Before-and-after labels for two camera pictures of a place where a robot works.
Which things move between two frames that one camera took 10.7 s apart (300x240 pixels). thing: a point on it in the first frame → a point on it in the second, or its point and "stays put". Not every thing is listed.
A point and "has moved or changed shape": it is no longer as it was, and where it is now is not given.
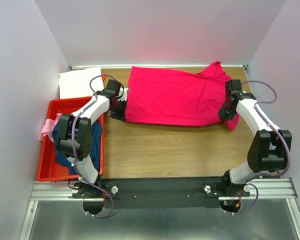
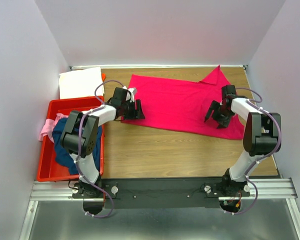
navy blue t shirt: (97, 131) stays put
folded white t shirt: (75, 84) stays put
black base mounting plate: (176, 193) stays put
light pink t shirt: (49, 127) stays put
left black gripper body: (118, 112) → (129, 111)
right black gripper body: (226, 113) → (225, 114)
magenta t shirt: (173, 97) has moved or changed shape
